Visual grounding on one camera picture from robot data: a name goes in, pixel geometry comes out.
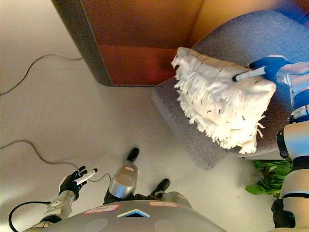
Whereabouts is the grey fabric armchair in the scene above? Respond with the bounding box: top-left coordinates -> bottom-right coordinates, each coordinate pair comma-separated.
151,9 -> 309,171

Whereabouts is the grey robot torso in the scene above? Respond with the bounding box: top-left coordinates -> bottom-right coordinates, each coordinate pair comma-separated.
30,200 -> 228,232

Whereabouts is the silver left robot leg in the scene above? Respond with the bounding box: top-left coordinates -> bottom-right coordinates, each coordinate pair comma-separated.
103,159 -> 140,202

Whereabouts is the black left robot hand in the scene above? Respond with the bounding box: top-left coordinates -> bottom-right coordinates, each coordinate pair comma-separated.
58,165 -> 98,201

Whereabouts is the thin dark floor cable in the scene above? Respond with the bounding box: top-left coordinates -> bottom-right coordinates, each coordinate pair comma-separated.
0,54 -> 112,182

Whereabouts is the brown wooden cabinet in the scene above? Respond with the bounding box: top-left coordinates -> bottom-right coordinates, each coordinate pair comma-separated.
50,0 -> 207,87

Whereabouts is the black left robot foot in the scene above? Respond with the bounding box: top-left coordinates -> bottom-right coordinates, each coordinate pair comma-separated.
126,147 -> 140,162

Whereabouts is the white fringed pillow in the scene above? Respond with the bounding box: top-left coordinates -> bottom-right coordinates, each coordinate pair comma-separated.
170,46 -> 277,155

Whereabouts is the silver right robot leg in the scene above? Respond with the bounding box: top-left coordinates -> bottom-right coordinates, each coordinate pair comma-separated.
154,190 -> 194,209

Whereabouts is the black right robot foot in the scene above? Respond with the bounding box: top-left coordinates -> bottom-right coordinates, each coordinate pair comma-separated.
150,178 -> 171,198

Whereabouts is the silver robot leg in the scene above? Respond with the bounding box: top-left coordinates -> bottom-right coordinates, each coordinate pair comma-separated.
103,159 -> 140,202
154,190 -> 194,209

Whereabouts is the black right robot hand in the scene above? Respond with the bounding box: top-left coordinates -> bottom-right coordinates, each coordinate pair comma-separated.
231,55 -> 293,82

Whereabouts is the green leafy houseplant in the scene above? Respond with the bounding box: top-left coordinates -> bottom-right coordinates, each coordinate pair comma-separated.
244,159 -> 294,200

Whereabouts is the black robot foot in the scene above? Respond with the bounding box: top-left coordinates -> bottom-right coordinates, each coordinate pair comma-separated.
126,147 -> 140,162
150,178 -> 171,198

